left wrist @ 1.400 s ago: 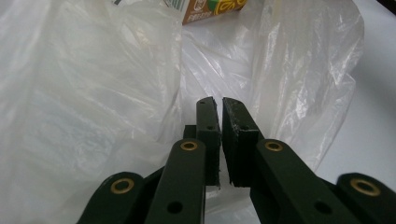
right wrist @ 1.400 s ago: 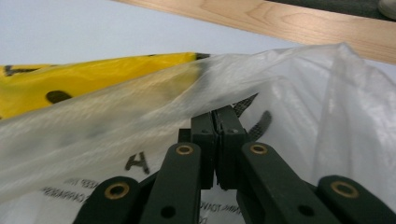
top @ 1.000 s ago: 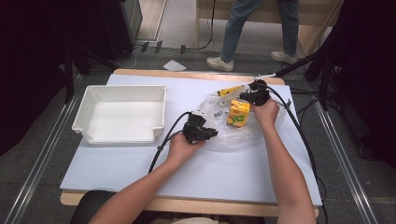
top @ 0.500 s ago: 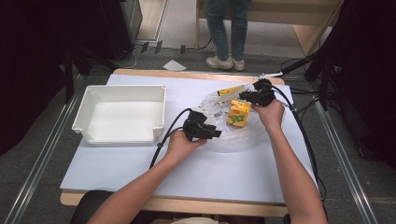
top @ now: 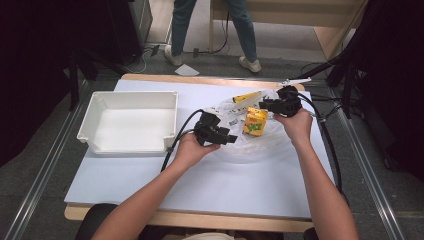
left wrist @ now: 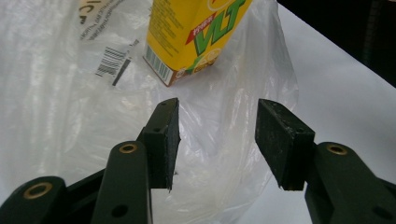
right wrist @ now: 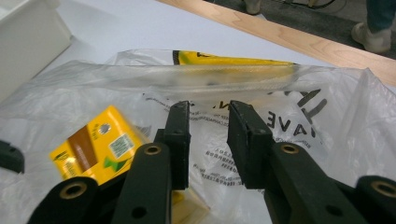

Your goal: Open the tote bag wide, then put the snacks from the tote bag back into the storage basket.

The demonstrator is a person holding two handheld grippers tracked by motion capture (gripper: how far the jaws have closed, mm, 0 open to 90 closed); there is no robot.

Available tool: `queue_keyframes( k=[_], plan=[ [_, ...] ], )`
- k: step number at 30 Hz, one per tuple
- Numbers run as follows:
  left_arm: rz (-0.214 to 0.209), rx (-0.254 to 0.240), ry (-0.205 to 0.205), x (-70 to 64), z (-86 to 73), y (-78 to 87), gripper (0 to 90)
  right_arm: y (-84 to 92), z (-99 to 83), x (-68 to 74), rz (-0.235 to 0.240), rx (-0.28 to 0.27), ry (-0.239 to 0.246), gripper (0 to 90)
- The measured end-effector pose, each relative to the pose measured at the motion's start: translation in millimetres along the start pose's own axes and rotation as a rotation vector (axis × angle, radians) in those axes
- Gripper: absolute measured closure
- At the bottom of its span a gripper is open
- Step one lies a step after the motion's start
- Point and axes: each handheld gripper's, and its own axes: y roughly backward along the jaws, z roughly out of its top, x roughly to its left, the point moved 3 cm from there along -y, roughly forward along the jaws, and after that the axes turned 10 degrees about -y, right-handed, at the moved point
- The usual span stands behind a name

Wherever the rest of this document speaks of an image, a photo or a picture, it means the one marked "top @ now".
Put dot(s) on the person's left hand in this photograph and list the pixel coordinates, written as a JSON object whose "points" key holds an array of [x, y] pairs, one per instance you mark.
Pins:
{"points": [[191, 153]]}

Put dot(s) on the yellow drink carton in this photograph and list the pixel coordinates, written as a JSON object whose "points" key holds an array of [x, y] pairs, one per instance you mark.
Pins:
{"points": [[255, 121]]}

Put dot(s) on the white paper sheet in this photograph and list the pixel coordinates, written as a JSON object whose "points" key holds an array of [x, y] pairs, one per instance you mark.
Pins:
{"points": [[186, 70]]}

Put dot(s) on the black metal stand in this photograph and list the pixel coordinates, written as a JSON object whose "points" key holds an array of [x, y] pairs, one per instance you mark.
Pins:
{"points": [[74, 83], [346, 66]]}

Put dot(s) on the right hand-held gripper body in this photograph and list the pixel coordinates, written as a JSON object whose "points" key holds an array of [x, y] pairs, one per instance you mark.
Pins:
{"points": [[288, 101]]}

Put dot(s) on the metal floor rail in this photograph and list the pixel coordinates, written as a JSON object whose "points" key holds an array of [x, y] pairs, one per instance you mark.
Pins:
{"points": [[366, 173], [43, 176]]}

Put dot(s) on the white plastic bin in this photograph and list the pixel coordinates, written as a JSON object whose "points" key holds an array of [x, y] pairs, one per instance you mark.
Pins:
{"points": [[133, 128]]}

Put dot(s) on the translucent white plastic bag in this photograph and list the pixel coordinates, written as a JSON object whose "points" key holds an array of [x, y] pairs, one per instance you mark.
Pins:
{"points": [[266, 148]]}

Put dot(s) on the small black floor bracket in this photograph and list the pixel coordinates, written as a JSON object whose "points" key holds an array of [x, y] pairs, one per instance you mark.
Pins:
{"points": [[155, 50], [196, 52]]}

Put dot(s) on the person's right hand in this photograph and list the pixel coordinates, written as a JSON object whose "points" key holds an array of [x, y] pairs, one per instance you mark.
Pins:
{"points": [[296, 128]]}

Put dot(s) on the person's dark-clad leg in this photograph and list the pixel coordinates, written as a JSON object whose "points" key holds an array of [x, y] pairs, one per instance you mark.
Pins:
{"points": [[310, 234], [96, 220]]}

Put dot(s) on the light wooden furniture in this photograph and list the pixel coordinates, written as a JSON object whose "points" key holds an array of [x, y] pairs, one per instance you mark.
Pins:
{"points": [[293, 15]]}

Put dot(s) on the black curtain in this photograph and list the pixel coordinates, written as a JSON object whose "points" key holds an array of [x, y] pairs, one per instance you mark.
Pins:
{"points": [[40, 50], [396, 66]]}

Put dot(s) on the yellow tube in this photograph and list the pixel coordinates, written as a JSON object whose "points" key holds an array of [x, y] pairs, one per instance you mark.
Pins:
{"points": [[245, 97]]}

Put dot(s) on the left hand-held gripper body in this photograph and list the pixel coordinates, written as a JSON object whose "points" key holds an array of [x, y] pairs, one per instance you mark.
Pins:
{"points": [[208, 128]]}

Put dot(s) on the person's light shirt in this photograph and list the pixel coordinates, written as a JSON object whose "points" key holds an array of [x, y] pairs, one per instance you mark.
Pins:
{"points": [[208, 236]]}

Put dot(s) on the wooden table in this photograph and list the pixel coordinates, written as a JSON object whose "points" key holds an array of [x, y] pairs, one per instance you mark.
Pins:
{"points": [[200, 222]]}

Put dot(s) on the white table mat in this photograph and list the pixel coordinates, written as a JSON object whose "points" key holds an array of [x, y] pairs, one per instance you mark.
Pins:
{"points": [[233, 186]]}

